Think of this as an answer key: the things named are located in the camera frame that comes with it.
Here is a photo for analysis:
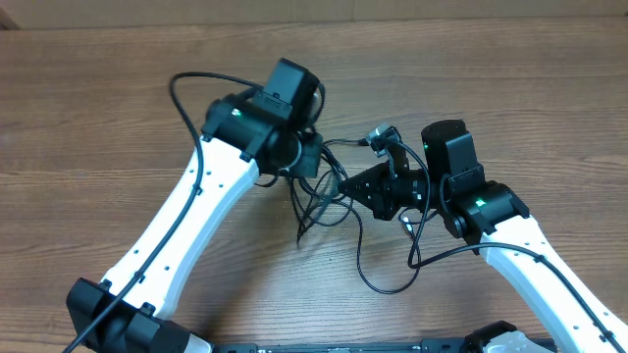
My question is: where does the black USB cable bundle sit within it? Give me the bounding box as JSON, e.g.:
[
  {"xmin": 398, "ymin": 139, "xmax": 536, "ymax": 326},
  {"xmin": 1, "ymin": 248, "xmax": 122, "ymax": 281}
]
[{"xmin": 287, "ymin": 137, "xmax": 369, "ymax": 246}]

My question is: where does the black USB cable long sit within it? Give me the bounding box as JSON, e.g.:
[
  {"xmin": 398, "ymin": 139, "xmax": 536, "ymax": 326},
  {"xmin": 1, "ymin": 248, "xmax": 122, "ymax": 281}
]
[{"xmin": 336, "ymin": 199, "xmax": 420, "ymax": 295}]

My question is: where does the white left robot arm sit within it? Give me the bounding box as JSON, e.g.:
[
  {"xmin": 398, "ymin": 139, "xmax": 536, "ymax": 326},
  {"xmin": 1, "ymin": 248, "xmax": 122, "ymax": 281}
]
[{"xmin": 66, "ymin": 58, "xmax": 325, "ymax": 353}]

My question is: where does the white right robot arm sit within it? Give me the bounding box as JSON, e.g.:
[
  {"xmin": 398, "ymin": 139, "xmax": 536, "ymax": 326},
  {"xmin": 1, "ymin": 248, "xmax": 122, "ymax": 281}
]
[{"xmin": 339, "ymin": 120, "xmax": 627, "ymax": 352}]

